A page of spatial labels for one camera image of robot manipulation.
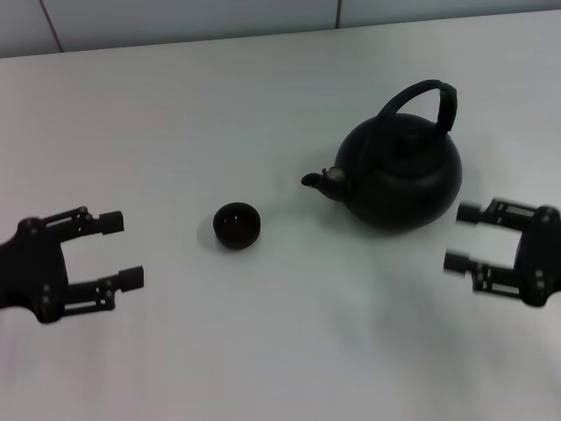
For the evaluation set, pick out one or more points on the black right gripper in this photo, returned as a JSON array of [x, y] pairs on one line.
[[543, 254]]

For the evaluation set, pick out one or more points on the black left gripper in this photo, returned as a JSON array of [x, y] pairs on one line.
[[35, 276]]

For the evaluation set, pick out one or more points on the black round teapot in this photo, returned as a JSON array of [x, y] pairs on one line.
[[394, 184]]

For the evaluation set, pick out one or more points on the small dark brown teacup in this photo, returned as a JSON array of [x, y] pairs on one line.
[[236, 228]]

